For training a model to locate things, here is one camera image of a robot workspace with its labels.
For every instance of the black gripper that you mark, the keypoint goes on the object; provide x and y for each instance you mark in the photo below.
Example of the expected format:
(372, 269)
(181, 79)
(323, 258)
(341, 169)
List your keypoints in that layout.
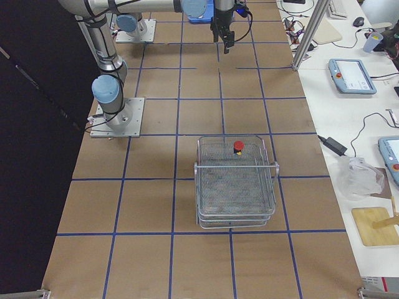
(223, 17)

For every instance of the red emergency stop button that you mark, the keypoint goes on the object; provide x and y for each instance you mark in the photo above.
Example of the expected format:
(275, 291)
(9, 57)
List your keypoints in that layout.
(238, 147)

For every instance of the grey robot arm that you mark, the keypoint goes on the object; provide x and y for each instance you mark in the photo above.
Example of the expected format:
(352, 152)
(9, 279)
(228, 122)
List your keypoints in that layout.
(93, 10)
(107, 88)

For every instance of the blue plastic tray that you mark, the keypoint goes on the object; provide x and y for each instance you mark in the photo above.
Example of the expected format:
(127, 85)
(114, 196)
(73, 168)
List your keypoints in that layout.
(200, 12)

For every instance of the blue teach pendant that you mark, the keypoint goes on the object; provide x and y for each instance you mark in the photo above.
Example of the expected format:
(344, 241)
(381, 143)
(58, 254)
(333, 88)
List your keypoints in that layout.
(351, 77)
(388, 147)

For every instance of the black computer mouse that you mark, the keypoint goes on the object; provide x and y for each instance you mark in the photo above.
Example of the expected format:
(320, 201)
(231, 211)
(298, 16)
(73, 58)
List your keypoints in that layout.
(358, 22)

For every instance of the black power adapter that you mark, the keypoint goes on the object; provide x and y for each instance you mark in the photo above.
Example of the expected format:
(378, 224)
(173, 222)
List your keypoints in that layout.
(335, 146)

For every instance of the blue plastic cup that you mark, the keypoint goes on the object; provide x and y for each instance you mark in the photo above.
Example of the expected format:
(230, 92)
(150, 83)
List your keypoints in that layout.
(373, 39)

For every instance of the clear plastic bag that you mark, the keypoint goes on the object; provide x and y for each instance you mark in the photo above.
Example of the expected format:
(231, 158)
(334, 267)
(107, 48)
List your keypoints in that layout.
(355, 177)

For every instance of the wooden board stand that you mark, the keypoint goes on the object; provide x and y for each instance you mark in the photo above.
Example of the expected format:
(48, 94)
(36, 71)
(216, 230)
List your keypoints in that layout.
(375, 226)

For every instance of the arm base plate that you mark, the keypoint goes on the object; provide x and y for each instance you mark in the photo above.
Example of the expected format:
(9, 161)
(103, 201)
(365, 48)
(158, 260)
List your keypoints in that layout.
(132, 31)
(127, 123)

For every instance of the aluminium frame post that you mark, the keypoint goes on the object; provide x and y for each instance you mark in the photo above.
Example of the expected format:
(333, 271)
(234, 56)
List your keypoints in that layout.
(309, 32)

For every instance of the silver wire mesh shelf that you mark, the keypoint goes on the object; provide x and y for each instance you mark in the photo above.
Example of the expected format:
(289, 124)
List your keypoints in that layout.
(233, 191)

